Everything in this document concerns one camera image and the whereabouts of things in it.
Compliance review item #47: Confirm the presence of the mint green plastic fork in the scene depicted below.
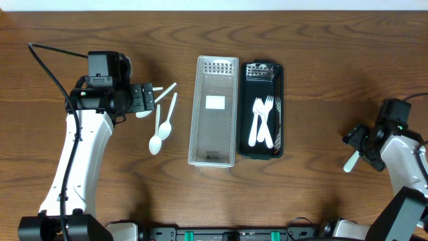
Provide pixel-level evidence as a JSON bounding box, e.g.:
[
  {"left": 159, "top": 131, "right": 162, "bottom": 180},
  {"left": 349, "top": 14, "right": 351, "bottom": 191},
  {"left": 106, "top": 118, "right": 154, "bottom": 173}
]
[{"left": 343, "top": 151, "right": 360, "bottom": 173}]

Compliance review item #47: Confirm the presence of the pink plastic fork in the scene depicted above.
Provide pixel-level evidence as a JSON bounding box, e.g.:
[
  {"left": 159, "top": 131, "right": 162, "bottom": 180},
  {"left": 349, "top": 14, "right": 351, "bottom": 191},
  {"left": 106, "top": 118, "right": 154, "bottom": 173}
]
[{"left": 257, "top": 100, "right": 274, "bottom": 149}]

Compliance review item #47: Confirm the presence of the white plastic fork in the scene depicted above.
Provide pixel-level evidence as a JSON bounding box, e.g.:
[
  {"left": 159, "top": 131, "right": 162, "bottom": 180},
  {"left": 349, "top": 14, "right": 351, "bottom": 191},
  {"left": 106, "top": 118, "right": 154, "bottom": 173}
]
[{"left": 248, "top": 98, "right": 261, "bottom": 147}]

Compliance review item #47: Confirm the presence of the dark green plastic basket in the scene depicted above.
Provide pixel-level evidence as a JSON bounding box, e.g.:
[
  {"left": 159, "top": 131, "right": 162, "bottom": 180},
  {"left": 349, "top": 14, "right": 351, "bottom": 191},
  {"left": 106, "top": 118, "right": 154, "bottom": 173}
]
[{"left": 236, "top": 60, "right": 284, "bottom": 160}]

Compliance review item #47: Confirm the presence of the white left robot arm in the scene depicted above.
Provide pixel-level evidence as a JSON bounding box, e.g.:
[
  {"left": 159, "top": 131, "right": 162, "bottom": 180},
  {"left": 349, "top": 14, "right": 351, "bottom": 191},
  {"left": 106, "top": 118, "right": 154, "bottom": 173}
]
[{"left": 39, "top": 88, "right": 115, "bottom": 216}]

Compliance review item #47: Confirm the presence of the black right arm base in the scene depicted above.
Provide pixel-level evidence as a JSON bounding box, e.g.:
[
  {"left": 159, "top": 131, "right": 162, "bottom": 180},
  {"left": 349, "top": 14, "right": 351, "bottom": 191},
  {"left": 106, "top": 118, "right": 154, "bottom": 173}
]
[{"left": 320, "top": 186, "right": 428, "bottom": 241}]

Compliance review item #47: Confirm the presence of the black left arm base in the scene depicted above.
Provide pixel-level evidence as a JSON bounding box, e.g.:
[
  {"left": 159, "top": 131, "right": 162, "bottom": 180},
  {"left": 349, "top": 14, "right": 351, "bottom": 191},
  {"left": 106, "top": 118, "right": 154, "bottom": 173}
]
[{"left": 18, "top": 211, "right": 114, "bottom": 241}]

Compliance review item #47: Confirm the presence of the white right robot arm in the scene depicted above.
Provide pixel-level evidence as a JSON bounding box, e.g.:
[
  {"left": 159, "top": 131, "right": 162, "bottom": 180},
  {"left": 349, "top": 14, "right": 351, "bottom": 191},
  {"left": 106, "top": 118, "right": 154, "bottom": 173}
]
[{"left": 342, "top": 123, "right": 427, "bottom": 197}]

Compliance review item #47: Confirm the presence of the white spoon long diagonal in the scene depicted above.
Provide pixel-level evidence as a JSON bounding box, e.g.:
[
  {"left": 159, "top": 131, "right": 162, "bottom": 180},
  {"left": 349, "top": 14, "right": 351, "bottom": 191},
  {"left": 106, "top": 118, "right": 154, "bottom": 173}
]
[{"left": 136, "top": 82, "right": 177, "bottom": 118}]

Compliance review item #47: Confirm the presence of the white spoon lower right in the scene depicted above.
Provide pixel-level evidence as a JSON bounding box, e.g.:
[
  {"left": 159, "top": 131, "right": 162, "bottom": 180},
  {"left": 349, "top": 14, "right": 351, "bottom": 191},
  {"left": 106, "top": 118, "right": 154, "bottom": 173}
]
[{"left": 158, "top": 92, "right": 178, "bottom": 140}]

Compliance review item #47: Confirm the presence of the white spoon lower left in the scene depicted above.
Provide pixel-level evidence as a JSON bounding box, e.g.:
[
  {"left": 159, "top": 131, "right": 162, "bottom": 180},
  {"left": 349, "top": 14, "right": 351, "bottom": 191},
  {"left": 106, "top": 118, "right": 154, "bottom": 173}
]
[{"left": 148, "top": 104, "right": 162, "bottom": 155}]

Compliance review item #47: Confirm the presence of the clear plastic basket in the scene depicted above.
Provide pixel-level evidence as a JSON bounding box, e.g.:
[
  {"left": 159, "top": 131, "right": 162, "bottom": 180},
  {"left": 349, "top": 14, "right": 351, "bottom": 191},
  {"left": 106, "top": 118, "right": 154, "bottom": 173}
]
[{"left": 188, "top": 56, "right": 239, "bottom": 168}]

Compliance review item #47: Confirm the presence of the white fork in basket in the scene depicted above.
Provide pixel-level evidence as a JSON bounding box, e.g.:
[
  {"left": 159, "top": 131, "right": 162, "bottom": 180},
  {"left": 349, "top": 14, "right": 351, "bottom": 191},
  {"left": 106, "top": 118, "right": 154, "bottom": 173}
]
[{"left": 257, "top": 96, "right": 274, "bottom": 143}]

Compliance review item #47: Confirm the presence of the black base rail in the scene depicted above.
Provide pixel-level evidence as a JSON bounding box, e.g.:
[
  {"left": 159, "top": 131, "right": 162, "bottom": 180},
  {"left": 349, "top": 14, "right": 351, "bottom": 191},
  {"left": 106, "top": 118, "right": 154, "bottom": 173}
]
[{"left": 106, "top": 217, "right": 335, "bottom": 241}]

